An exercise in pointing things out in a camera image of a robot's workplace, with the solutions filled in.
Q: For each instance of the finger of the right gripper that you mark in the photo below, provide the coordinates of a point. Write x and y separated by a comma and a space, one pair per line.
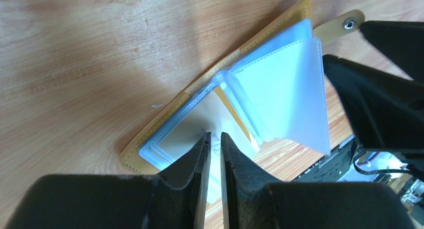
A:
386, 112
402, 42

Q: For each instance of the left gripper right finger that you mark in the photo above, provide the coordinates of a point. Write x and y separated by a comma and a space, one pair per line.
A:
254, 199

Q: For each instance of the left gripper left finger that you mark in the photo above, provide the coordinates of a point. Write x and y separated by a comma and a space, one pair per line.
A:
174, 198

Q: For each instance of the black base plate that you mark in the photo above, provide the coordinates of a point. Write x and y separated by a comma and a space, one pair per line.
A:
330, 168

